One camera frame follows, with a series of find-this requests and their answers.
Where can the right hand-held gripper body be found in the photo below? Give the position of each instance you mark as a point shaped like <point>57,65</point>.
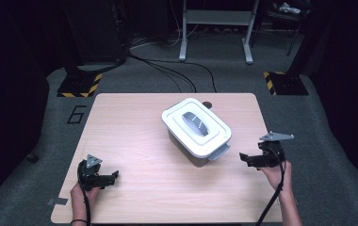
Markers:
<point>271,153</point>

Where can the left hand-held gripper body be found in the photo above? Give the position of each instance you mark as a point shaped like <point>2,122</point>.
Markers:
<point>89,175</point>

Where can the clear brown storage container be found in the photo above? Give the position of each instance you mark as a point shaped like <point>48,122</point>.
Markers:
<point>196,160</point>

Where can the white container lid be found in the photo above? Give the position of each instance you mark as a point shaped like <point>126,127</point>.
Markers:
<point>180,116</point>

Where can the person's right hand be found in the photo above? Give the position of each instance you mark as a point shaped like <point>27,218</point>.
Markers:
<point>274,177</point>

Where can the person's left hand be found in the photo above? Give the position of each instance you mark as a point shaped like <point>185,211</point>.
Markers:
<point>79,199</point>

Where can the grey floor tape piece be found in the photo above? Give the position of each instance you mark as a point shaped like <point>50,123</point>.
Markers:
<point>57,201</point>

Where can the black wristband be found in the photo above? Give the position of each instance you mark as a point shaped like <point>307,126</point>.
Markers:
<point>78,221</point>

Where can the small black floor object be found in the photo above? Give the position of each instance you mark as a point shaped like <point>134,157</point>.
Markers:
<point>32,158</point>

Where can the dark round table grommet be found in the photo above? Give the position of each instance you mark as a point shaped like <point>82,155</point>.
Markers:
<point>208,104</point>

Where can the yellow-black striped stand base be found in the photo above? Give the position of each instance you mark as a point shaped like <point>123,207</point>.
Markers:
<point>288,84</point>
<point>76,84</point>

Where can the dark curtain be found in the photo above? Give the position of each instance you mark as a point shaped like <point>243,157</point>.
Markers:
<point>7,94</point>
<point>346,78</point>

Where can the dark chair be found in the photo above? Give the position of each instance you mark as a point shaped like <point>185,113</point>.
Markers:
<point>280,15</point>

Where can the white metal stand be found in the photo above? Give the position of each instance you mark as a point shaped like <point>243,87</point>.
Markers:
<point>218,17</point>

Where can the black cabinet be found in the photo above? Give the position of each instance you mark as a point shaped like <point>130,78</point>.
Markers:
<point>95,31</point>

